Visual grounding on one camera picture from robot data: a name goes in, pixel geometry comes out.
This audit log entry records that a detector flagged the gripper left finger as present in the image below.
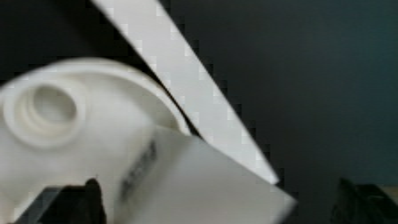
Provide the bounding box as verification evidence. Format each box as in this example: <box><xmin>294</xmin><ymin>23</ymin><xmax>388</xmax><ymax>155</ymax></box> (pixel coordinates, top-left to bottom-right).
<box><xmin>14</xmin><ymin>178</ymin><xmax>106</xmax><ymax>224</ymax></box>

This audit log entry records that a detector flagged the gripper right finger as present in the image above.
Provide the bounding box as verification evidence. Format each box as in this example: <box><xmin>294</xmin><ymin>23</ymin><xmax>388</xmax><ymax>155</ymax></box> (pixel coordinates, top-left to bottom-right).
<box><xmin>330</xmin><ymin>178</ymin><xmax>398</xmax><ymax>224</ymax></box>

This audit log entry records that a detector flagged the white round stool seat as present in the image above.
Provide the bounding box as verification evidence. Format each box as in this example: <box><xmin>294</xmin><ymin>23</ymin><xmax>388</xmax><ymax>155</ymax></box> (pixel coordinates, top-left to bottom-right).
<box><xmin>0</xmin><ymin>58</ymin><xmax>189</xmax><ymax>224</ymax></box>

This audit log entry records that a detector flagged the white L-shaped fence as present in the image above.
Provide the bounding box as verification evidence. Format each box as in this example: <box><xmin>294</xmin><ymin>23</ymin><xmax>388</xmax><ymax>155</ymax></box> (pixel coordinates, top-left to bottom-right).
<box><xmin>92</xmin><ymin>0</ymin><xmax>278</xmax><ymax>184</ymax></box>

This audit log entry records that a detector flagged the white stool leg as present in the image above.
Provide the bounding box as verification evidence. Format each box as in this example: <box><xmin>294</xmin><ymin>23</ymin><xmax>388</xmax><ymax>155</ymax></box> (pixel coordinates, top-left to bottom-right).
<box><xmin>113</xmin><ymin>127</ymin><xmax>296</xmax><ymax>224</ymax></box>

